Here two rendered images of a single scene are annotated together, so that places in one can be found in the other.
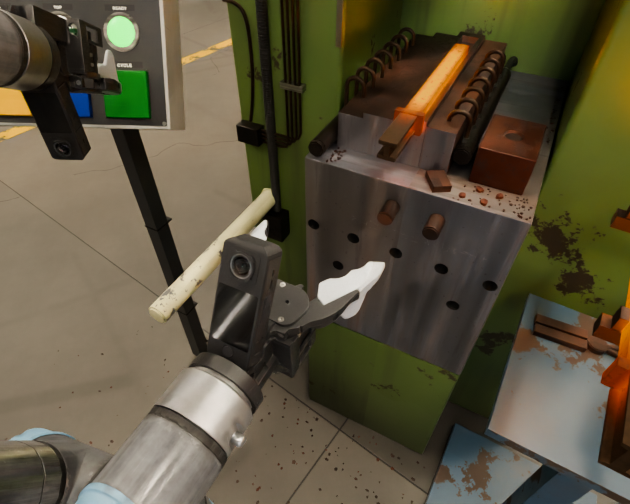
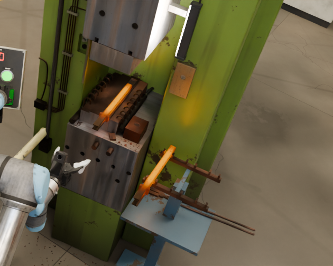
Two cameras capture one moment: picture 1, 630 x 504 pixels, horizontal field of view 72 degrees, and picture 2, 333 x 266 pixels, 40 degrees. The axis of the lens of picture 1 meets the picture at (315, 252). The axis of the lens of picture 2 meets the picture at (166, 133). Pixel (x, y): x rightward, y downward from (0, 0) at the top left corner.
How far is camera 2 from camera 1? 149 cm
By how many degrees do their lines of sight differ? 17
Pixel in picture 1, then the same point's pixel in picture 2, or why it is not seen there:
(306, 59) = (69, 83)
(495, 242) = (129, 158)
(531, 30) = (157, 78)
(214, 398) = (52, 183)
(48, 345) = not seen: outside the picture
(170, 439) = not seen: hidden behind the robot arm
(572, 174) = (159, 137)
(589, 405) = (153, 211)
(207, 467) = (51, 195)
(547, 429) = (138, 217)
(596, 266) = (170, 170)
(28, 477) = not seen: hidden behind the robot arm
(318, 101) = (72, 98)
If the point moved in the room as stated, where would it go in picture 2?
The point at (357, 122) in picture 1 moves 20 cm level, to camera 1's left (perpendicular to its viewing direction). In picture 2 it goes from (87, 113) to (45, 109)
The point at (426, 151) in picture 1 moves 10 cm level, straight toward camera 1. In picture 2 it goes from (109, 126) to (104, 139)
